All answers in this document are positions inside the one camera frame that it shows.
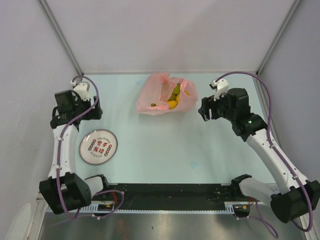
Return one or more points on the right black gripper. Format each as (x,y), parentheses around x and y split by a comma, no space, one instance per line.
(208,103)

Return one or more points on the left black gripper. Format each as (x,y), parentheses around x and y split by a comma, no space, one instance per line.
(94,114)

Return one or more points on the green fake pear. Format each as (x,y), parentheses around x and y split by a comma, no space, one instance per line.
(176,90)

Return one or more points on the round printed plate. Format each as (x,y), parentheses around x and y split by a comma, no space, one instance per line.
(98,147)

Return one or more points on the pink plastic bag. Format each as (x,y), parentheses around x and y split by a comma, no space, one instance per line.
(157,90)

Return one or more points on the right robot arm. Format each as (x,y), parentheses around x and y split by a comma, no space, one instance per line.
(294,194)

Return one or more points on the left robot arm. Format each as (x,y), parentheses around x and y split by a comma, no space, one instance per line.
(64,190)

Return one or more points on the yellow fake banana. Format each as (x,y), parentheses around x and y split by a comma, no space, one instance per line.
(172,104)

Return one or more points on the yellow fake starfruit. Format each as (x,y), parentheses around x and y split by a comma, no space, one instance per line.
(174,97)

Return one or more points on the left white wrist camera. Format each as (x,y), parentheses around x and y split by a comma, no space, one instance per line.
(80,90)

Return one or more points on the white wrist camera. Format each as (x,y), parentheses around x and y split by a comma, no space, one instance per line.
(220,87)
(80,90)

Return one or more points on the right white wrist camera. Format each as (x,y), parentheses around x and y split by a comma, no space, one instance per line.
(220,87)

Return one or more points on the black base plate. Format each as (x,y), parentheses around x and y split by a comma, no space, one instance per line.
(178,197)

